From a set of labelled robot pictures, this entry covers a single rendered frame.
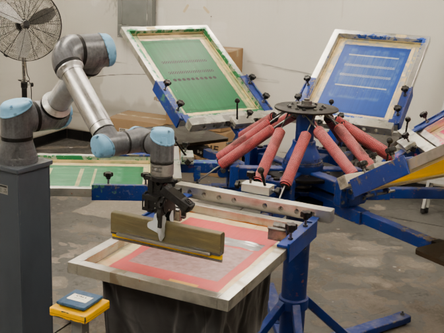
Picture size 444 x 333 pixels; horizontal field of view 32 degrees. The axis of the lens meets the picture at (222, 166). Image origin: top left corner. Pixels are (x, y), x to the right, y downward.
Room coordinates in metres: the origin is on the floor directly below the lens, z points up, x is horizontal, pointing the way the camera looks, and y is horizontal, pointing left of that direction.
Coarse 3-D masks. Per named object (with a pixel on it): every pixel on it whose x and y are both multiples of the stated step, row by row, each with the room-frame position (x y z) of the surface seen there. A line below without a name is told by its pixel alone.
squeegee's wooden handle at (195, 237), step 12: (120, 216) 2.43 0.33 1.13; (132, 216) 2.41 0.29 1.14; (144, 216) 2.41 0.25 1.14; (120, 228) 2.43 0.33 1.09; (132, 228) 2.41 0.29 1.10; (144, 228) 2.39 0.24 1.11; (168, 228) 2.35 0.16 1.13; (180, 228) 2.33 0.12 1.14; (192, 228) 2.32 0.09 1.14; (204, 228) 2.32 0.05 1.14; (168, 240) 2.35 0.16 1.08; (180, 240) 2.33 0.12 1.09; (192, 240) 2.31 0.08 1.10; (204, 240) 2.30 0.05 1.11; (216, 240) 2.28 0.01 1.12; (216, 252) 2.28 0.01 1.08
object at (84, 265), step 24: (216, 216) 2.97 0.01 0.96; (240, 216) 2.93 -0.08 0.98; (264, 216) 2.91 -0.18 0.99; (120, 240) 2.59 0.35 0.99; (72, 264) 2.36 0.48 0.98; (96, 264) 2.36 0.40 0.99; (264, 264) 2.41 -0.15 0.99; (144, 288) 2.24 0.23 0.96; (168, 288) 2.21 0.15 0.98; (192, 288) 2.20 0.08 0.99; (240, 288) 2.21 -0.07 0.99
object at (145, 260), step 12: (216, 228) 2.84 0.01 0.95; (228, 228) 2.85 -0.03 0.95; (132, 252) 2.56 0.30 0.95; (144, 252) 2.56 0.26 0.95; (156, 252) 2.57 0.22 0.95; (168, 252) 2.57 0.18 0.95; (120, 264) 2.45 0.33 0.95; (132, 264) 2.45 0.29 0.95; (144, 264) 2.45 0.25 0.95; (156, 264) 2.46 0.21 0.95; (168, 264) 2.46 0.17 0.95; (180, 264) 2.47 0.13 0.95; (156, 276) 2.36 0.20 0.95
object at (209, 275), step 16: (256, 240) 2.72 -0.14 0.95; (272, 240) 2.73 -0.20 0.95; (192, 256) 2.54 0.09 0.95; (224, 256) 2.55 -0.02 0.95; (240, 256) 2.56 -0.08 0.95; (256, 256) 2.57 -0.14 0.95; (176, 272) 2.40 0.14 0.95; (192, 272) 2.40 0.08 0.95; (208, 272) 2.41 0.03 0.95; (224, 272) 2.41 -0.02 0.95; (208, 288) 2.28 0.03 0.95
